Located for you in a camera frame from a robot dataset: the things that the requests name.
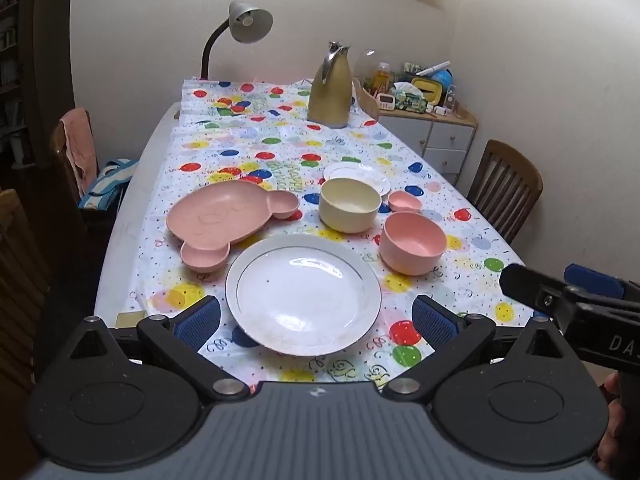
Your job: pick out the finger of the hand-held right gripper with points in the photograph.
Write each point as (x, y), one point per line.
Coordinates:
(595, 280)
(530, 282)

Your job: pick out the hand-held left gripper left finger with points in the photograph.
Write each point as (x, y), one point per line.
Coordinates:
(200, 317)

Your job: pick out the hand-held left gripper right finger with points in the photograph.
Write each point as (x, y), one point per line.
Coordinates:
(435, 322)

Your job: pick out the pink bowl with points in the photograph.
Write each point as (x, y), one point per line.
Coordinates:
(410, 250)

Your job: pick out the large white plate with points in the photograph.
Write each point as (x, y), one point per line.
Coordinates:
(300, 295)

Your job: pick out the pink bear-shaped plate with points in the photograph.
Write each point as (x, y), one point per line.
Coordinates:
(220, 215)

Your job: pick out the small pink heart dish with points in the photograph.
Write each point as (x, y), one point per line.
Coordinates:
(404, 202)

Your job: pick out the cream bowl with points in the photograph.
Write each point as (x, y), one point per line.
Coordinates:
(350, 210)

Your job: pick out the small white plate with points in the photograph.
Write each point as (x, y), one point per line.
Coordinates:
(370, 175)

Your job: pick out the person's right hand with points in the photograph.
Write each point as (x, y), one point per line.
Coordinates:
(614, 435)

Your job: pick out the beige tape patch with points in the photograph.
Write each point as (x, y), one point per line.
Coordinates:
(130, 320)

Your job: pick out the wooden slat-back chair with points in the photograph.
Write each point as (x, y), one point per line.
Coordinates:
(505, 160)

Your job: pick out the white drawer cabinet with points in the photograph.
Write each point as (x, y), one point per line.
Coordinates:
(450, 145)

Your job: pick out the blue striped bag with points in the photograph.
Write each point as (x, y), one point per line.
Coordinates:
(107, 180)

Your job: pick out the white charger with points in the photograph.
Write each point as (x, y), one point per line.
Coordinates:
(436, 110)

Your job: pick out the balloon printed tablecloth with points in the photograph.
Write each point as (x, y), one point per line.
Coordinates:
(280, 130)

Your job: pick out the pink towel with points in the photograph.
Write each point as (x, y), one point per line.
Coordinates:
(80, 145)

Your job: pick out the green tissue pack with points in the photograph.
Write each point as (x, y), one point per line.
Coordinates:
(410, 102)

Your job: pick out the yellow tissue box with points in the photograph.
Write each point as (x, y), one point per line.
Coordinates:
(429, 91)

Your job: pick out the blue globe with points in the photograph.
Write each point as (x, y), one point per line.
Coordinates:
(444, 80)

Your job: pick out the white kitchen timer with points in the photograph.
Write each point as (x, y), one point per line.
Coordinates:
(386, 101)

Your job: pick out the white pen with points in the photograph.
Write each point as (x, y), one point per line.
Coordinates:
(434, 68)

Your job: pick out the orange drink bottle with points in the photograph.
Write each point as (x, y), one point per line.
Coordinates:
(382, 77)

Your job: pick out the gold thermos jug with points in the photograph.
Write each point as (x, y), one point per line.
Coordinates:
(330, 95)

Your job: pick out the clear glass dome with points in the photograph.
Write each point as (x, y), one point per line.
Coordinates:
(365, 62)

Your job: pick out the grey desk lamp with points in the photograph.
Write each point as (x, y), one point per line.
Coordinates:
(247, 22)

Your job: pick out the dark wooden bookshelf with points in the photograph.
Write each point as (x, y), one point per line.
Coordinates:
(12, 60)

